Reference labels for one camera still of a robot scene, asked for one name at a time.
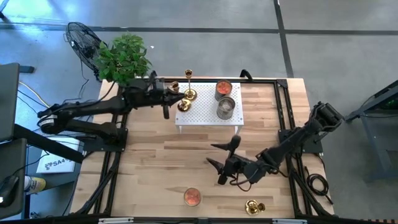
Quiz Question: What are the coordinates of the silver metal bracket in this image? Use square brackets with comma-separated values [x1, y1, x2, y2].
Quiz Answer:
[272, 218, 308, 224]
[98, 217, 134, 224]

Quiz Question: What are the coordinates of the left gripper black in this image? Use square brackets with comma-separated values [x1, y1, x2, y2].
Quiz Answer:
[134, 80, 186, 120]

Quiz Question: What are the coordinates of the white perforated metal shelf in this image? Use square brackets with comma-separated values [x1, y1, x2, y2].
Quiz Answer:
[175, 82, 245, 135]

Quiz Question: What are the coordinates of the yellow white spray can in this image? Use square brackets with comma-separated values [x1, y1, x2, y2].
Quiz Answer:
[24, 175, 47, 194]

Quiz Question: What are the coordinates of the silver ribbed tin can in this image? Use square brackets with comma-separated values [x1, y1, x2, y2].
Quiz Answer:
[216, 96, 236, 121]

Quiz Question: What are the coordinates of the dark grey desk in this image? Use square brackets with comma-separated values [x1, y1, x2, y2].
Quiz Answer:
[0, 138, 27, 218]

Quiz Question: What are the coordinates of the tin can with orange contents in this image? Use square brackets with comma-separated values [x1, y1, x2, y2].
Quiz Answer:
[183, 187, 202, 207]
[214, 79, 233, 102]

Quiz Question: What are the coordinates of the white label sheet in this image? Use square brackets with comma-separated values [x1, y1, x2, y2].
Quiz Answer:
[36, 136, 81, 174]

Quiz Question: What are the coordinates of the white floor cable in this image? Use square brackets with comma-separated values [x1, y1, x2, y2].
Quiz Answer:
[17, 81, 50, 108]

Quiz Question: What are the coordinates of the gold brass candlestick holder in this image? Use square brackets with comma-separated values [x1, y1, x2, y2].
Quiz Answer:
[244, 198, 266, 215]
[170, 81, 192, 113]
[183, 68, 198, 101]

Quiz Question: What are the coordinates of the dark grey monitor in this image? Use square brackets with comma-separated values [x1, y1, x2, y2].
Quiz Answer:
[0, 62, 20, 142]

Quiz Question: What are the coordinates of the black aluminium table frame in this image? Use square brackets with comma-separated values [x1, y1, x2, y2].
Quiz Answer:
[70, 70, 335, 218]

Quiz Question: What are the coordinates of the dark metal cart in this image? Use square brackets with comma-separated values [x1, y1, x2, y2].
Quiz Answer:
[345, 80, 398, 183]

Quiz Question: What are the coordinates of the black floor fan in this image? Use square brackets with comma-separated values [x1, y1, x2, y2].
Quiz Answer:
[64, 21, 103, 82]

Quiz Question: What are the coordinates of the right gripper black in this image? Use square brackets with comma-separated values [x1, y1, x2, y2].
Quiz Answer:
[206, 134, 262, 185]

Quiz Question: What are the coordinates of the coiled black cable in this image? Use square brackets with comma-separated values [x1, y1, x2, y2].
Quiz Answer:
[303, 166, 334, 205]

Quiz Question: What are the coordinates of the black computer mouse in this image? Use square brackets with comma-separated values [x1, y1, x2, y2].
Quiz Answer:
[0, 175, 20, 208]

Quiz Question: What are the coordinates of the green potted plant black pot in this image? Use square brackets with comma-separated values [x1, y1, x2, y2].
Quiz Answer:
[94, 33, 153, 87]

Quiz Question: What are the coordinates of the black fan power cable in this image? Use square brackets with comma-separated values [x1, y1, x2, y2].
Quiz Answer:
[60, 58, 99, 105]

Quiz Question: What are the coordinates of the black diagonal metal bar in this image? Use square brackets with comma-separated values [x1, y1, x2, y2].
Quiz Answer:
[12, 123, 85, 164]

